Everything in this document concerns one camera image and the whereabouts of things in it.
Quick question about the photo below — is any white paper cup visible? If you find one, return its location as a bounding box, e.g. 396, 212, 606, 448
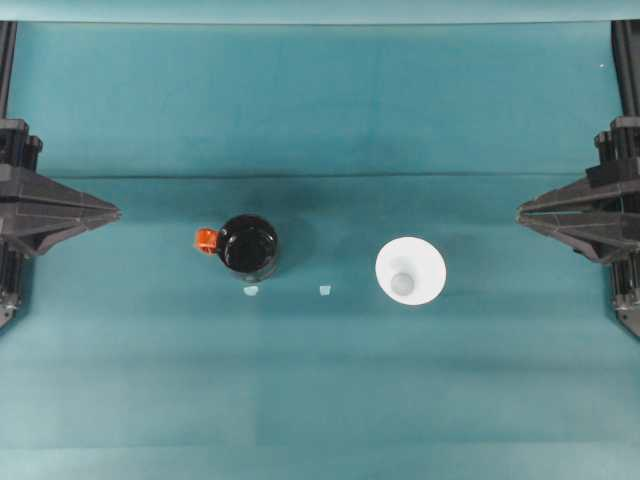
374, 234, 448, 307

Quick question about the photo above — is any black frame post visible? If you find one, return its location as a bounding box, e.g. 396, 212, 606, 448
0, 20, 19, 122
610, 19, 640, 121

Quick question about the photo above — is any black cup holder red handle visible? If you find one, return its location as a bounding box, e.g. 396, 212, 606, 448
194, 213, 281, 282

